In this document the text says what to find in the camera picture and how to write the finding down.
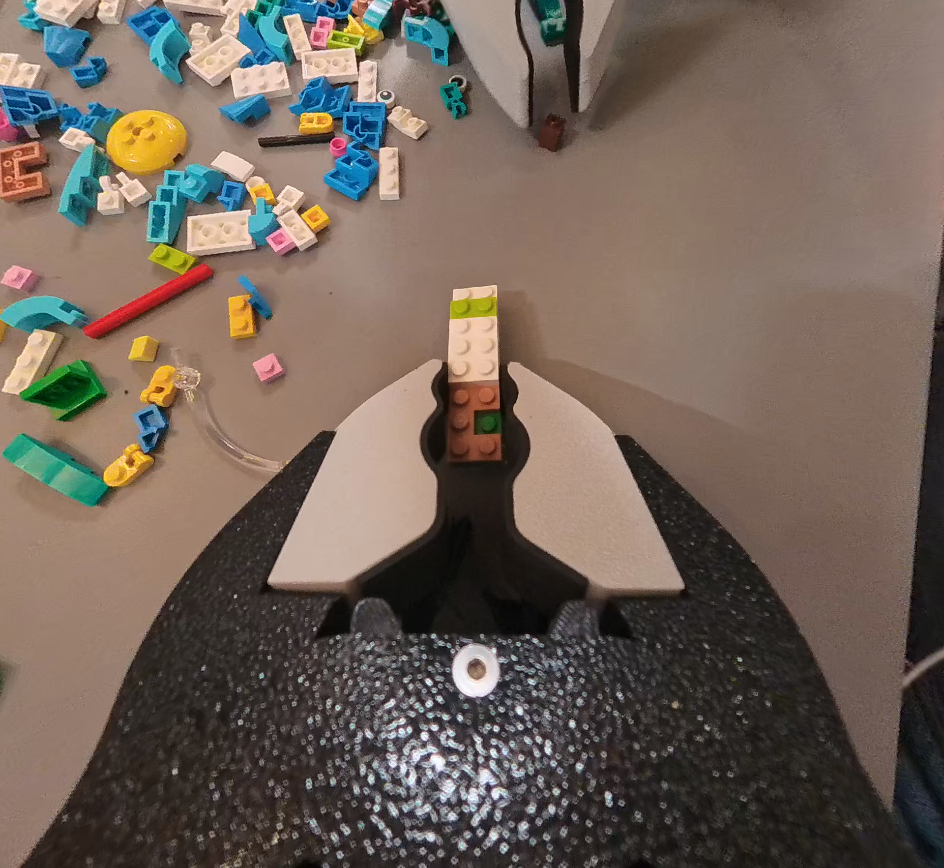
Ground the brown notched plate brick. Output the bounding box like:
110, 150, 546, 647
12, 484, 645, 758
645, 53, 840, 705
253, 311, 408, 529
0, 141, 53, 204

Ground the teal long slope brick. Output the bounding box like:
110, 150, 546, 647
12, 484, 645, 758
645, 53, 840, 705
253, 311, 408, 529
2, 433, 110, 508

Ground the red rod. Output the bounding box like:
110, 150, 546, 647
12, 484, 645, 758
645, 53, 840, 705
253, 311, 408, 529
83, 263, 215, 339

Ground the yellow round dish brick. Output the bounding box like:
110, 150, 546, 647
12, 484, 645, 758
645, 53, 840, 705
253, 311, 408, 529
105, 108, 189, 176

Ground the pile of colourful toy bricks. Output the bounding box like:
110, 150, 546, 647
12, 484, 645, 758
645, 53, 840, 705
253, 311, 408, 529
0, 0, 569, 508

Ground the brown white lime brick assembly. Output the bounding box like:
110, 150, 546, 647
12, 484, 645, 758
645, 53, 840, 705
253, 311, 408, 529
444, 284, 506, 467

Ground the white cable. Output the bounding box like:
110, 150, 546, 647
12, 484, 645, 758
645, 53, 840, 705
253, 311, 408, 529
901, 656, 944, 695

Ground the clear curved tube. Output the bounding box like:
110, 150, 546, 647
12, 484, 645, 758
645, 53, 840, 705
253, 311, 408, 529
171, 364, 285, 474

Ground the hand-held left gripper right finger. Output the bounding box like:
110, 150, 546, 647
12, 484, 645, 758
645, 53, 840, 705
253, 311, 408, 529
506, 361, 685, 596

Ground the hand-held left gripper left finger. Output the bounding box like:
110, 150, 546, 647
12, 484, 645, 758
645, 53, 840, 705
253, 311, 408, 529
265, 358, 451, 595

